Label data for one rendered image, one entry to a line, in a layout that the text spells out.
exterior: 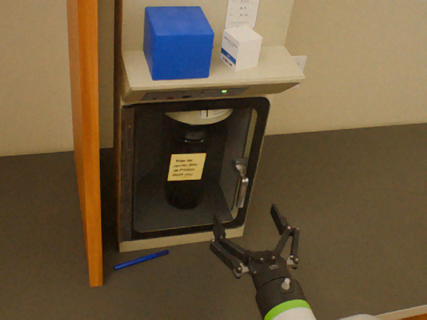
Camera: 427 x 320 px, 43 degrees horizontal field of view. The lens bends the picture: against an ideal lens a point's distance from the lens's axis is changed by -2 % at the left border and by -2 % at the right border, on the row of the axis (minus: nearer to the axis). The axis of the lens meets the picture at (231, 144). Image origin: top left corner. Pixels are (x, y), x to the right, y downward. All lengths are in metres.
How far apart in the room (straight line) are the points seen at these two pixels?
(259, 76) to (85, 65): 0.30
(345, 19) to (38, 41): 0.87
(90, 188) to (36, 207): 0.44
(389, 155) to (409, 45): 0.36
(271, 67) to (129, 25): 0.27
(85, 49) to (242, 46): 0.27
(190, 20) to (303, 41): 0.77
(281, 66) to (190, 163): 0.32
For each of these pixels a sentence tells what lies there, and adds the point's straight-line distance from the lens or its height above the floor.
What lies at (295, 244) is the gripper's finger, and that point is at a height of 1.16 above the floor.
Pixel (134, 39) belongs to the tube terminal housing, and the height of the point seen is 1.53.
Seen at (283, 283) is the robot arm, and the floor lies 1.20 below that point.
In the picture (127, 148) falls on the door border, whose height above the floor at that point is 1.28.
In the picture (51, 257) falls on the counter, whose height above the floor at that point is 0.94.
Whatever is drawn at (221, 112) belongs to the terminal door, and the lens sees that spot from 1.15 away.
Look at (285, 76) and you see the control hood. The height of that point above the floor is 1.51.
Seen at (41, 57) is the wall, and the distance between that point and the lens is 1.53.
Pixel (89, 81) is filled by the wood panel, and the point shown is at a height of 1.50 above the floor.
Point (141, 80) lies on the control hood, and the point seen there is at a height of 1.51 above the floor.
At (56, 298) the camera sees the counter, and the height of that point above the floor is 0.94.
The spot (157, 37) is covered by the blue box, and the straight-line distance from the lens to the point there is 0.90.
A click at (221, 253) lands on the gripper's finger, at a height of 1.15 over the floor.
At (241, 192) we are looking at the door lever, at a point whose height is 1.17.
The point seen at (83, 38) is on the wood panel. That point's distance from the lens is 0.91.
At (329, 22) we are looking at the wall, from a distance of 1.69.
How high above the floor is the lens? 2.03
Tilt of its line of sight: 39 degrees down
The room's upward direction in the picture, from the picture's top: 10 degrees clockwise
